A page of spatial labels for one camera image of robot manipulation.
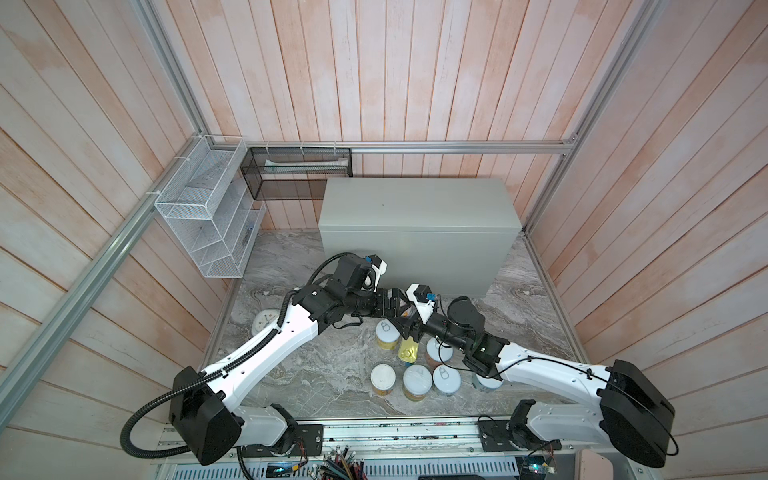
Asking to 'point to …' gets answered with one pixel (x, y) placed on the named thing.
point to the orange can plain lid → (417, 382)
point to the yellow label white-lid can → (387, 336)
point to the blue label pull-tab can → (446, 380)
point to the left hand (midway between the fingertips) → (395, 311)
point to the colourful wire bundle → (337, 466)
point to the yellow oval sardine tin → (408, 350)
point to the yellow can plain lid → (383, 378)
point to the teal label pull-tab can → (484, 383)
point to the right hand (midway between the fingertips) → (395, 304)
